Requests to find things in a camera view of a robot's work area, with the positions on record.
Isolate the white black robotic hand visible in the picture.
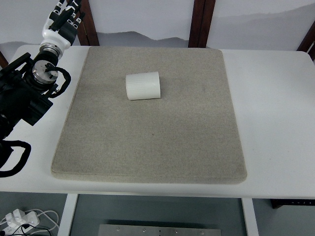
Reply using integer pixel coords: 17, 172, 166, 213
41, 0, 85, 51

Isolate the brown wooden post right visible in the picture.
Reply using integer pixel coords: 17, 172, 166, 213
297, 22, 315, 61

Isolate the white ribbed cup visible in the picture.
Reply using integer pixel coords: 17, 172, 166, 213
126, 72, 161, 100

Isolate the white table leg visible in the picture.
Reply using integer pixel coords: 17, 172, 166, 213
241, 198, 259, 236
57, 194, 78, 236

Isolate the white table leg left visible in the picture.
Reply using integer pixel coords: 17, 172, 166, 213
57, 194, 78, 236

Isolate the dark wooden furniture foot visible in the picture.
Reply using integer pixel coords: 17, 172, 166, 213
270, 199, 315, 209

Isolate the white power cable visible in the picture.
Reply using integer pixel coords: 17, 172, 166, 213
22, 208, 60, 234

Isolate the brown wooden post far left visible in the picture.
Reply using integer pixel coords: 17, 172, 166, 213
0, 52, 8, 68

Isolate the white table leg right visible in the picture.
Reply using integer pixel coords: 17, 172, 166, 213
241, 198, 259, 236

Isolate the white power strip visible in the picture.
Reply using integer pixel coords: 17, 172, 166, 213
0, 209, 40, 236

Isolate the brown wooden post centre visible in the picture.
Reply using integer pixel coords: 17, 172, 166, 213
188, 0, 216, 48

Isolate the grey felt mat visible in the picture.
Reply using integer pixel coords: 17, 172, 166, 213
51, 47, 247, 184

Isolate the black sleeved cable loop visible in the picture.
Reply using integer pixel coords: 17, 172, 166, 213
0, 140, 32, 178

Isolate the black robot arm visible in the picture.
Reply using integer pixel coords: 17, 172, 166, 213
0, 43, 71, 139

